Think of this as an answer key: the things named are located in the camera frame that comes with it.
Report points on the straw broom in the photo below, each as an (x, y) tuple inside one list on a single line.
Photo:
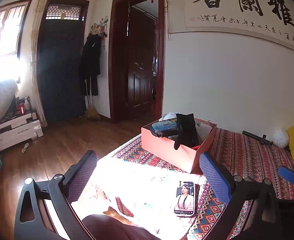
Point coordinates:
[(91, 112)]

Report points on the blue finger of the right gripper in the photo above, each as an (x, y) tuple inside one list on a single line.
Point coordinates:
[(286, 174)]

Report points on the patterned woven bedspread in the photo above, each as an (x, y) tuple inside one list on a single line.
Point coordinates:
[(136, 184)]

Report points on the dark red wooden door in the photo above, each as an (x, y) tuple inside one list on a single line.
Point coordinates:
[(136, 54)]

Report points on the blue pencil case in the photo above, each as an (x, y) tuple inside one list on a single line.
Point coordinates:
[(165, 128)]

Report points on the cream knitted beanie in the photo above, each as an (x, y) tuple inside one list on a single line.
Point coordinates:
[(203, 129)]

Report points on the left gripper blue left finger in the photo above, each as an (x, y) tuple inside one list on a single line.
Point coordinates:
[(78, 175)]

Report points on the black coat on hook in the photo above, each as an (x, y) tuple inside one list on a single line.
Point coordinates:
[(90, 63)]

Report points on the white fluffy pompom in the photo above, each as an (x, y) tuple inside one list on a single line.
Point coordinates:
[(281, 138)]

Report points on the dark mesh screen door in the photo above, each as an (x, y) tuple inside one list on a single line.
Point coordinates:
[(59, 48)]

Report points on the person's dark red knee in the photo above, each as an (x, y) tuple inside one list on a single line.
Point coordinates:
[(106, 227)]

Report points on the white plush dog toy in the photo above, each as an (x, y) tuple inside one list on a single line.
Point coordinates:
[(168, 116)]

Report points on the calligraphy scroll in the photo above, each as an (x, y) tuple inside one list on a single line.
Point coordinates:
[(271, 20)]

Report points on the black tripod stick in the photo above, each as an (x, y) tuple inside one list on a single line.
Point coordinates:
[(262, 140)]

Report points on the black glove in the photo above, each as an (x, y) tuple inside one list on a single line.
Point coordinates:
[(187, 134)]

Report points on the smartphone with lit screen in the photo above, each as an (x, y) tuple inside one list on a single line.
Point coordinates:
[(185, 201)]

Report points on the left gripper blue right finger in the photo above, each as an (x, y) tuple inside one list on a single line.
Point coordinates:
[(218, 176)]

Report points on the white low cabinet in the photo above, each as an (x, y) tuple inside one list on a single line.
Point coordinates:
[(20, 129)]

